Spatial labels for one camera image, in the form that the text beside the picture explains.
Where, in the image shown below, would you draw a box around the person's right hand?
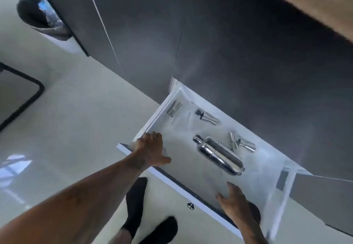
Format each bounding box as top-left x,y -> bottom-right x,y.
216,182 -> 256,225

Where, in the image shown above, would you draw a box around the person's left hand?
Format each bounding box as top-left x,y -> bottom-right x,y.
132,131 -> 172,170

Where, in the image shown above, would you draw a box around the white drawer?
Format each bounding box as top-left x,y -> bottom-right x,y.
116,79 -> 313,240

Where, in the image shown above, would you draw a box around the person's left forearm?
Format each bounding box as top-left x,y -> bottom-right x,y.
0,153 -> 147,244

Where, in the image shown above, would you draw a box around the person's right forearm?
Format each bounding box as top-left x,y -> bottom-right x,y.
234,216 -> 270,244

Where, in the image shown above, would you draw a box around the silver cocktail shaker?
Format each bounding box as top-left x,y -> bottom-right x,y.
192,134 -> 245,176

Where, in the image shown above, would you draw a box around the black sock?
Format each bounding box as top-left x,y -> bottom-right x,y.
138,216 -> 179,244
121,177 -> 148,239

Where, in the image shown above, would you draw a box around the silver jigger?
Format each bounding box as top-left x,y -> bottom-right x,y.
166,100 -> 183,117
227,132 -> 240,151
195,109 -> 220,126
237,139 -> 256,153

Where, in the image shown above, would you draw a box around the dark grey cabinet door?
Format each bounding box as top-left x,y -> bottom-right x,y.
33,0 -> 124,77
289,173 -> 353,236
170,0 -> 353,181
83,0 -> 183,97

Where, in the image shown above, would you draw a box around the bin with black bag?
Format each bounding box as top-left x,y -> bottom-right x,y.
17,0 -> 73,41

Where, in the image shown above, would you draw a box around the black metal frame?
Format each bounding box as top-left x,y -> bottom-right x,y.
0,62 -> 45,132

